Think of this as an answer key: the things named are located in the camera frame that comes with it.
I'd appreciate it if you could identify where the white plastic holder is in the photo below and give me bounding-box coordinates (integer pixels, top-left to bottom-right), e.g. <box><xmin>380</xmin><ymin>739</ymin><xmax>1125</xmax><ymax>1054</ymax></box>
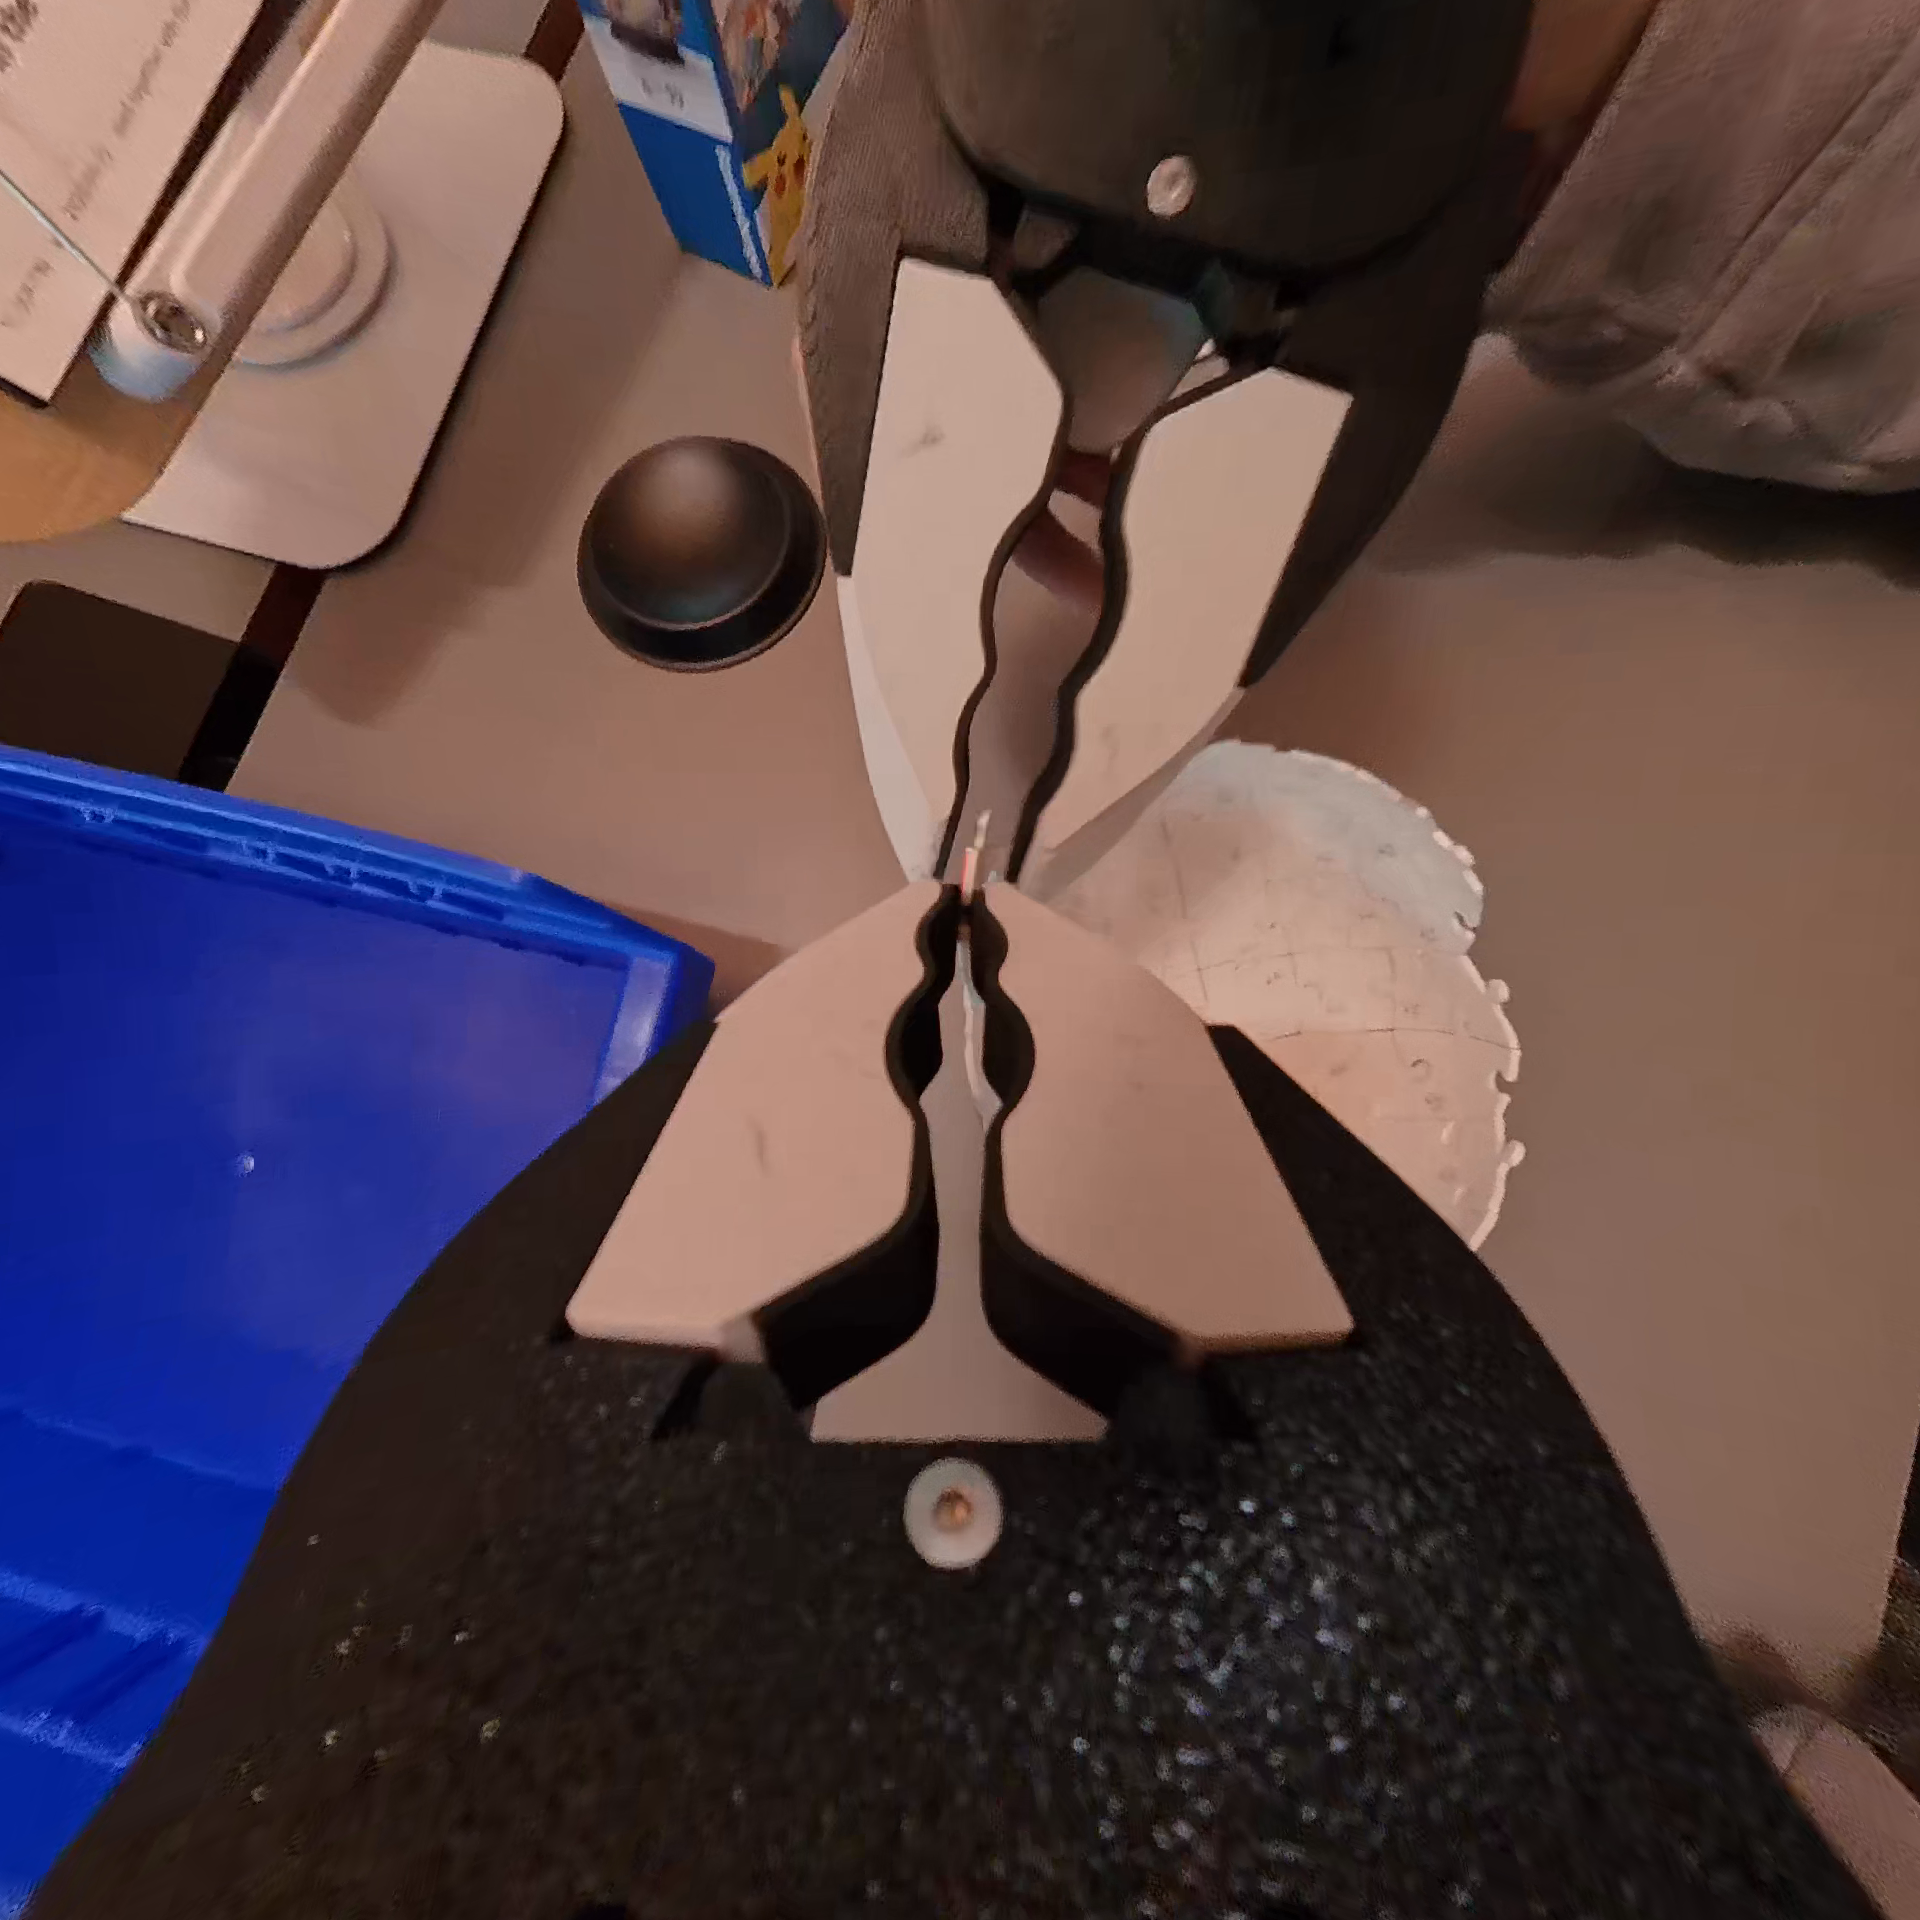
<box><xmin>83</xmin><ymin>0</ymin><xmax>453</xmax><ymax>407</ymax></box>

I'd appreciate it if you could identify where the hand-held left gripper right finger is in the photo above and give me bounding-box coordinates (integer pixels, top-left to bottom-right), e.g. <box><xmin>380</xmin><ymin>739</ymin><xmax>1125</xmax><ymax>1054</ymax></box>
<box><xmin>972</xmin><ymin>886</ymin><xmax>1360</xmax><ymax>1418</ymax></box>

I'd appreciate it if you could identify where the blue plastic bin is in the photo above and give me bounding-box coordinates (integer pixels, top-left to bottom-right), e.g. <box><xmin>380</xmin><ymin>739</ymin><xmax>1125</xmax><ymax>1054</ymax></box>
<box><xmin>0</xmin><ymin>745</ymin><xmax>714</xmax><ymax>1907</ymax></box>

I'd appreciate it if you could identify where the half-built cartoon puzzle ball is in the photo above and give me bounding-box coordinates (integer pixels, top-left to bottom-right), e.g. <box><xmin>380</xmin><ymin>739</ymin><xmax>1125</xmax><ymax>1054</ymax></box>
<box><xmin>960</xmin><ymin>739</ymin><xmax>1530</xmax><ymax>1255</ymax></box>

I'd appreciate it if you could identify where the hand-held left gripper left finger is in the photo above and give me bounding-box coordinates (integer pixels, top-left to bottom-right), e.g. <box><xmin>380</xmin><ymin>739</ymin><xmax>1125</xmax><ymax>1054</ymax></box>
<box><xmin>565</xmin><ymin>883</ymin><xmax>963</xmax><ymax>1409</ymax></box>

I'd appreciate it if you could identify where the person's beige clothing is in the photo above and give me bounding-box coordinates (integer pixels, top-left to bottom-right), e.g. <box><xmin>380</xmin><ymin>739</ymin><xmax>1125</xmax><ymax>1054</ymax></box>
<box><xmin>1710</xmin><ymin>1627</ymin><xmax>1920</xmax><ymax>1920</ymax></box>

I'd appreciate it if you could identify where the person's right forearm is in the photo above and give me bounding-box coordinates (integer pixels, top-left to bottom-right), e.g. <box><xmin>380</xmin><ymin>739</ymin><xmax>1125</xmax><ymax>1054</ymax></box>
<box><xmin>1486</xmin><ymin>0</ymin><xmax>1920</xmax><ymax>496</ymax></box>

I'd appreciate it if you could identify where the colourful cartoon puzzle box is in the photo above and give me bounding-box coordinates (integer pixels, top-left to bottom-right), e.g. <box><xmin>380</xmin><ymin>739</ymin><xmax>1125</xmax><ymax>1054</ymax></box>
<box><xmin>577</xmin><ymin>0</ymin><xmax>858</xmax><ymax>291</ymax></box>

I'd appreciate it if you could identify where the person's right hand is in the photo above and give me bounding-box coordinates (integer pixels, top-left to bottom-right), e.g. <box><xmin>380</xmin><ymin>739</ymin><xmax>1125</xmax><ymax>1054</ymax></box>
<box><xmin>1018</xmin><ymin>442</ymin><xmax>1121</xmax><ymax>607</ymax></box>

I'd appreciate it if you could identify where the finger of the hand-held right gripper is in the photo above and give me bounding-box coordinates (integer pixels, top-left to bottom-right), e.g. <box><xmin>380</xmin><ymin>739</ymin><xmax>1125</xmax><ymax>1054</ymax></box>
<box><xmin>835</xmin><ymin>257</ymin><xmax>1073</xmax><ymax>887</ymax></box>
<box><xmin>1009</xmin><ymin>363</ymin><xmax>1355</xmax><ymax>894</ymax></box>

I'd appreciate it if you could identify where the black round ball stand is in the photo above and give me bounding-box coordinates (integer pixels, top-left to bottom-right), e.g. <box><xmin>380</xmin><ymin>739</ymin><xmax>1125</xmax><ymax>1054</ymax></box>
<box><xmin>577</xmin><ymin>434</ymin><xmax>830</xmax><ymax>672</ymax></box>

